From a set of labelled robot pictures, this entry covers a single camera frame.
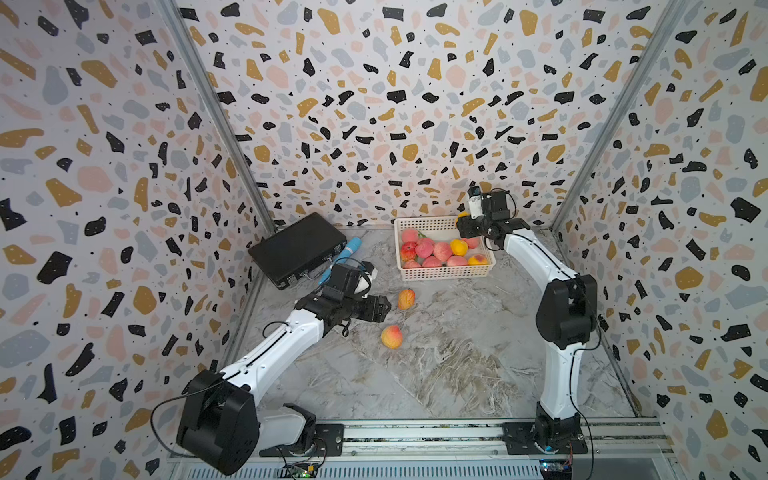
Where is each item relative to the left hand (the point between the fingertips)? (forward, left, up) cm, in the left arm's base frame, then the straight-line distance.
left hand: (381, 302), depth 83 cm
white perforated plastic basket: (+42, -21, -14) cm, 49 cm away
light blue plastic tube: (+28, +16, -14) cm, 35 cm away
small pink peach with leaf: (+21, -9, -10) cm, 25 cm away
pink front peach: (+26, -20, -9) cm, 34 cm away
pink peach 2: (+30, -32, -9) cm, 45 cm away
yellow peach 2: (+23, -25, +11) cm, 36 cm away
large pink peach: (+26, -14, -7) cm, 30 cm away
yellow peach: (+28, -27, -9) cm, 40 cm away
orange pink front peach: (-6, -3, -9) cm, 11 cm away
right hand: (+28, -27, +5) cm, 39 cm away
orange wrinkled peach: (+7, -7, -10) cm, 14 cm away
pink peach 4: (+22, -25, -10) cm, 35 cm away
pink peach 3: (+22, -16, -9) cm, 28 cm away
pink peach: (+35, -9, -10) cm, 38 cm away
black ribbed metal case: (+29, +32, -9) cm, 44 cm away
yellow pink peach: (+22, -33, -9) cm, 40 cm away
